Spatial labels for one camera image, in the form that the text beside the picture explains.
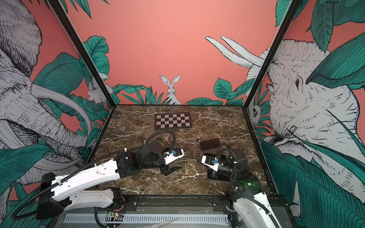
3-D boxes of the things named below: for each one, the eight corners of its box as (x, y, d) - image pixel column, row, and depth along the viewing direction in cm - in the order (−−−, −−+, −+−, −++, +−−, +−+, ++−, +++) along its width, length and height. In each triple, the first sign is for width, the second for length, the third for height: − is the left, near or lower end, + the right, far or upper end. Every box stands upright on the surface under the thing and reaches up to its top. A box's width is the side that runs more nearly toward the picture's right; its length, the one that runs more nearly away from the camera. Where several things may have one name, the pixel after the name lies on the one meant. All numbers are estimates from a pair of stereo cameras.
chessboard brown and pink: (155, 130, 107) (154, 127, 105) (155, 116, 116) (155, 114, 113) (191, 127, 109) (191, 124, 107) (189, 114, 118) (189, 111, 115)
